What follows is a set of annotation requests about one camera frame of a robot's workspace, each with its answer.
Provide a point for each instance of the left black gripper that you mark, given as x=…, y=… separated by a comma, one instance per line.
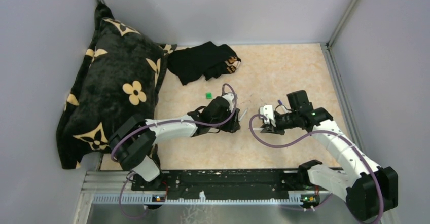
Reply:
x=231, y=123

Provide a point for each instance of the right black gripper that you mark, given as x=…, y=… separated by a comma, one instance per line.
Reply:
x=277, y=129

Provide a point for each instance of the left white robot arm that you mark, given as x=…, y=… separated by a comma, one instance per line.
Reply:
x=132, y=142

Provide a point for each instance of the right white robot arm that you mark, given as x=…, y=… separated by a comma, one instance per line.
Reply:
x=368, y=189

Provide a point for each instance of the green small cap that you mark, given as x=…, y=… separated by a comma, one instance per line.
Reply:
x=208, y=96

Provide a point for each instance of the black folded cloth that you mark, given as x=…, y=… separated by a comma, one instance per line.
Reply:
x=208, y=60

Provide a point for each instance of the black floral plush pillow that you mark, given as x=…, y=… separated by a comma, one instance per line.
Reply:
x=121, y=75

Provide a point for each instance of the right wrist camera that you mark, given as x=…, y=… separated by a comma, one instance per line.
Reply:
x=267, y=115

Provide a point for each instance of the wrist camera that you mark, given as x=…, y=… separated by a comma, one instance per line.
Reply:
x=230, y=99
x=267, y=115

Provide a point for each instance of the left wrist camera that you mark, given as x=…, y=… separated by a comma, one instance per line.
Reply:
x=230, y=99

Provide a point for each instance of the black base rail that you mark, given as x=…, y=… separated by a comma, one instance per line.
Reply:
x=232, y=186

